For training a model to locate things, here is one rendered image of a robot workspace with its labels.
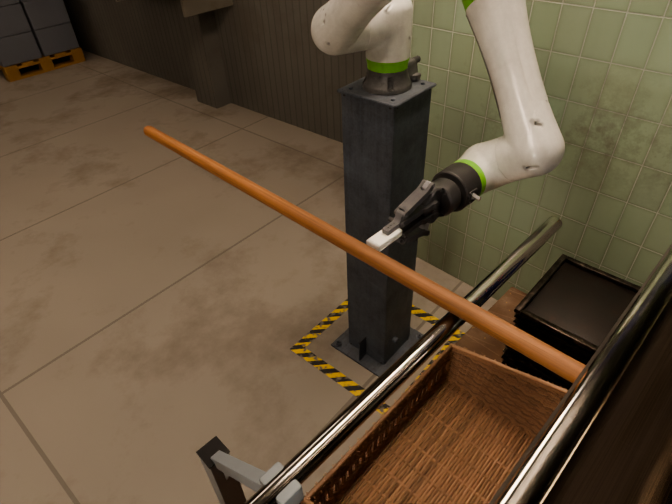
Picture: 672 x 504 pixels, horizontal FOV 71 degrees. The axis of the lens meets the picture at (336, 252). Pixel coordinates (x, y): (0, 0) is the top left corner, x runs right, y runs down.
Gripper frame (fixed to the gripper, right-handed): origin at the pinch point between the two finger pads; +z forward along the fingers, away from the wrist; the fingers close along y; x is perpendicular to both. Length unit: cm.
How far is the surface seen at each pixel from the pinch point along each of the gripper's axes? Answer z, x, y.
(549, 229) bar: -24.9, -20.5, 1.9
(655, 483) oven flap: 30, -48, -21
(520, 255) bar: -14.0, -20.2, 1.8
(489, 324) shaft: 6.9, -25.7, -1.2
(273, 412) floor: 0, 55, 119
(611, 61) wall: -118, 4, -1
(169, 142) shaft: 7, 66, -1
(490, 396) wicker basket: -22, -19, 56
